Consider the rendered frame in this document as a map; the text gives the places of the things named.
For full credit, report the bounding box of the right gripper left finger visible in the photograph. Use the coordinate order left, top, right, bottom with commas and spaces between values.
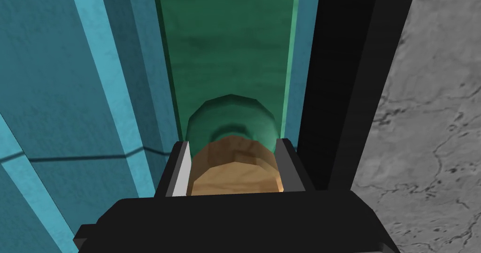
154, 140, 193, 198

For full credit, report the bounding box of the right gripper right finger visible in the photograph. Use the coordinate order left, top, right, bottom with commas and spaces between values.
275, 138, 316, 192

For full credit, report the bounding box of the green and tan door knob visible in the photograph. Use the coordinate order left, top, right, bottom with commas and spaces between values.
186, 93, 284, 197

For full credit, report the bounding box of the green door leaf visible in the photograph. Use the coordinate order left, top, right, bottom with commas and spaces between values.
152, 0, 301, 143

